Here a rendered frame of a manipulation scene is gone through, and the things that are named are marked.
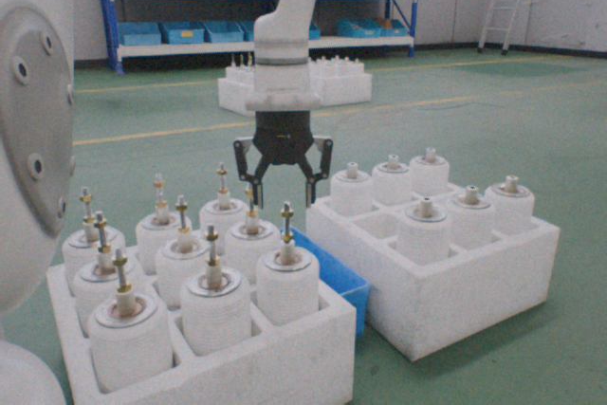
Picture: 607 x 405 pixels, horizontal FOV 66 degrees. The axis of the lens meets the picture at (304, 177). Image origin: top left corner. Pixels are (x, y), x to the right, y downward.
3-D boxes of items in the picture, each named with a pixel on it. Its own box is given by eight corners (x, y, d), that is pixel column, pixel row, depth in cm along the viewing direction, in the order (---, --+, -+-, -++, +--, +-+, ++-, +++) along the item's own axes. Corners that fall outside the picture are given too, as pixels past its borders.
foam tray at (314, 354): (353, 399, 78) (357, 307, 72) (103, 532, 58) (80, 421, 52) (248, 288, 109) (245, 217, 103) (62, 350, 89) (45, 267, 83)
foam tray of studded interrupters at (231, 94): (302, 109, 300) (302, 81, 294) (248, 117, 279) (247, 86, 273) (270, 100, 330) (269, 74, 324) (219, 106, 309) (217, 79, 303)
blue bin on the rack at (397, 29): (361, 35, 627) (362, 19, 620) (384, 34, 644) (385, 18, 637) (384, 37, 586) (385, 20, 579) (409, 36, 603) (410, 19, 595)
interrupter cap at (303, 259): (260, 274, 68) (260, 270, 68) (264, 248, 75) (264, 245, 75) (313, 274, 68) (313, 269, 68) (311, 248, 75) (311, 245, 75)
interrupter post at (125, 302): (114, 318, 59) (111, 295, 58) (120, 306, 61) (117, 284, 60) (134, 317, 59) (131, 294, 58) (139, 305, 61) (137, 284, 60)
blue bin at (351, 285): (370, 336, 93) (374, 284, 89) (324, 356, 88) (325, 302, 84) (293, 268, 117) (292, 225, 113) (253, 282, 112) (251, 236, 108)
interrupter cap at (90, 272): (77, 288, 65) (76, 284, 65) (82, 262, 72) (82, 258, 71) (135, 279, 67) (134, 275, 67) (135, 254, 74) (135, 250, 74)
